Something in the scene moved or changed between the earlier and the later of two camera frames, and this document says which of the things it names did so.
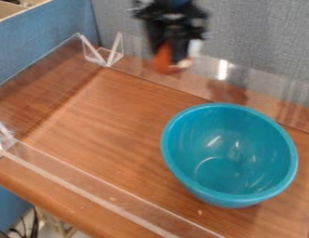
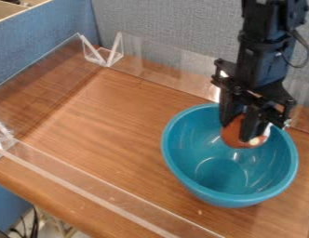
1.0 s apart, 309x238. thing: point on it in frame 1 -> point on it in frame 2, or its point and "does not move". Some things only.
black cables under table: x=24 y=228 does not move
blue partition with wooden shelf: x=32 y=26 does not move
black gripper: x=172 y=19 -> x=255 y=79
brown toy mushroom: x=165 y=65 -> x=231 y=136
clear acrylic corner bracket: x=103 y=56 does not move
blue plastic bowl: x=231 y=155 does not move
